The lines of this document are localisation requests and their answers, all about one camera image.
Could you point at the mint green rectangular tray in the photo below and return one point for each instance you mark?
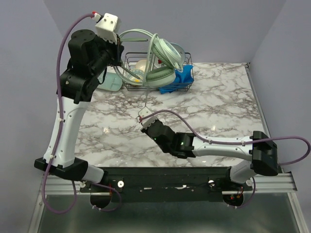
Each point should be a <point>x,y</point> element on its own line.
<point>111,82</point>

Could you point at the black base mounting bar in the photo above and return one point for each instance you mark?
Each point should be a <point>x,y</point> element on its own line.
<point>166,184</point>

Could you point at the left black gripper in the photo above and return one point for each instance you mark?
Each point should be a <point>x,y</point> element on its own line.
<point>117,49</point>

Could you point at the blue cloth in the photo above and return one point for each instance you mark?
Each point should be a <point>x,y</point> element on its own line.
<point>182,82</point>

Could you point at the strawberry pattern plate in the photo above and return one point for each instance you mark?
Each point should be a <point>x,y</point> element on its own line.
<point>171,54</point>

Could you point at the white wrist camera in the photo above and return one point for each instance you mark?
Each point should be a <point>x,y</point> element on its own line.
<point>107,26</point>
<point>143,118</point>

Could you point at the aluminium rail frame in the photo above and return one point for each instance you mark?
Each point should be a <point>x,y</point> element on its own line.
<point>220,103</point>

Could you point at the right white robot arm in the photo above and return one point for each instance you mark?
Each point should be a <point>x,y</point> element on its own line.
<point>258,155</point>

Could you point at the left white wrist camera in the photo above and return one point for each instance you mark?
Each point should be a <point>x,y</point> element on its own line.
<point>107,26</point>

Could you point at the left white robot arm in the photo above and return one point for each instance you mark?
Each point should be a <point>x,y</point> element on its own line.
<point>77,85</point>

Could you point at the blue yellow patterned bowl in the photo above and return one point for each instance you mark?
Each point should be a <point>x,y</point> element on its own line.
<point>135,77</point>

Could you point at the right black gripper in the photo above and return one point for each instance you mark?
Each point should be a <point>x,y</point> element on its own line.
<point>147,129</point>

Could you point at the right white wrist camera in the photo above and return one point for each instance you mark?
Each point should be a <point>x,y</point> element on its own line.
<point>143,118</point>

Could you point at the mint green headphones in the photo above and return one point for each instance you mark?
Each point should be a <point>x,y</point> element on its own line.
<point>156,74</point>

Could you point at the cream bowl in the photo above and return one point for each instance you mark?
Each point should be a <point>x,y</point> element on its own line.
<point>141,64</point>

